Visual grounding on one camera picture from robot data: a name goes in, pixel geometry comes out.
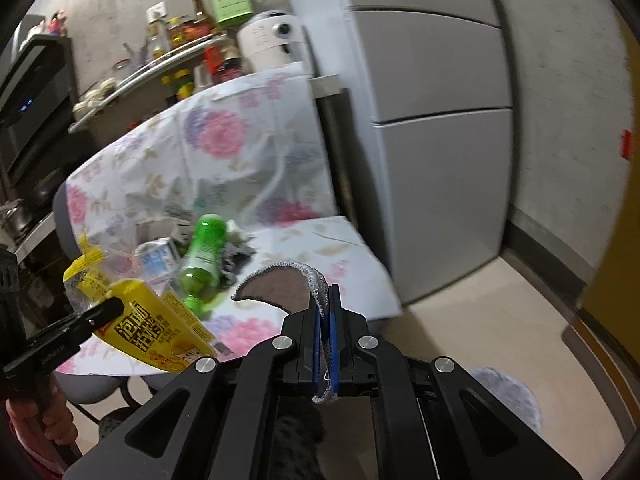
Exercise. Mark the yellow wooden door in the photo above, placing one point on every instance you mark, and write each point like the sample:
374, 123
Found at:
615, 285

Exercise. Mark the yellow snack packet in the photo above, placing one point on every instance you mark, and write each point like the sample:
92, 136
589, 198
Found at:
160, 330

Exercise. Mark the floral printed cloth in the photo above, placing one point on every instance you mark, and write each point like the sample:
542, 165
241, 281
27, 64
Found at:
225, 160

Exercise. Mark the dark crumpled wrapper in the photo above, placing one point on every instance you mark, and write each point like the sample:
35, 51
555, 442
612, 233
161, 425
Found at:
237, 260

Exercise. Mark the grey refrigerator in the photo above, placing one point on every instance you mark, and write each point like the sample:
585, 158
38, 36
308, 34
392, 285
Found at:
430, 160

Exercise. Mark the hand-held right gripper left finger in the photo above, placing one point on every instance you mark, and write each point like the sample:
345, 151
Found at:
316, 345

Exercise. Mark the red wall item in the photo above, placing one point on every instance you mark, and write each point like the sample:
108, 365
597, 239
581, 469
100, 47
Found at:
626, 145

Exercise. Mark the yellow-capped bottle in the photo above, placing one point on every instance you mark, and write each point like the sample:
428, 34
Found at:
181, 85

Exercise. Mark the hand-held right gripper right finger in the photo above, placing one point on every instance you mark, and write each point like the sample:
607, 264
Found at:
334, 345

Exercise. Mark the grey fluffy rug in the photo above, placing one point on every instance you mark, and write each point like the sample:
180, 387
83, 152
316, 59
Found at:
510, 400

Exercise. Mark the white cup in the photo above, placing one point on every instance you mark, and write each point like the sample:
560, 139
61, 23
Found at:
201, 77

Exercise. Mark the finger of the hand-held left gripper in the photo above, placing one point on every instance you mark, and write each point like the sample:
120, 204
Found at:
102, 315

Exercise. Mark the dark sauce bottle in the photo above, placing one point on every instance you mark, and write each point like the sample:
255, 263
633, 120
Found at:
201, 12

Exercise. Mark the clear glass bottle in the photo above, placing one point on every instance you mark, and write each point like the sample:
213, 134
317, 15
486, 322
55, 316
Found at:
157, 42

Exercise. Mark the grey knitted sock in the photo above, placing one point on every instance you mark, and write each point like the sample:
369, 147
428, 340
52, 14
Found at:
277, 285

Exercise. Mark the red jar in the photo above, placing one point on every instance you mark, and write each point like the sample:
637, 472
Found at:
222, 60

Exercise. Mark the white round kitchen appliance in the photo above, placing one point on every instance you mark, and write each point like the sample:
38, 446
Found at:
267, 42

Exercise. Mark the black oven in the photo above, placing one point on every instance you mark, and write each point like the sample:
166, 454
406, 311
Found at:
35, 100

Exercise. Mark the white wall socket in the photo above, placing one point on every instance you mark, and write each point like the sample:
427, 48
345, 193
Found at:
156, 12

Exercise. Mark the metal kitchen rack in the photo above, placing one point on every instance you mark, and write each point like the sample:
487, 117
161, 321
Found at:
150, 67

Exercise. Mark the white and blue milk carton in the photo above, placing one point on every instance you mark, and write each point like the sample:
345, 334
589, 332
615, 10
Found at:
157, 260

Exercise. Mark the green plastic bottle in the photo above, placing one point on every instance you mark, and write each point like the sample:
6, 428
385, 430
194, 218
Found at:
202, 255

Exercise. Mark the green box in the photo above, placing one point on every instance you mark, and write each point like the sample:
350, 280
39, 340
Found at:
231, 6

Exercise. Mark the person's left hand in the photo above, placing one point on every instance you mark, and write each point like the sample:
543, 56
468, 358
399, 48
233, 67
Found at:
52, 430

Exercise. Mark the clear bag with yellow header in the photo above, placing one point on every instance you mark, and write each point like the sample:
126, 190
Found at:
90, 270

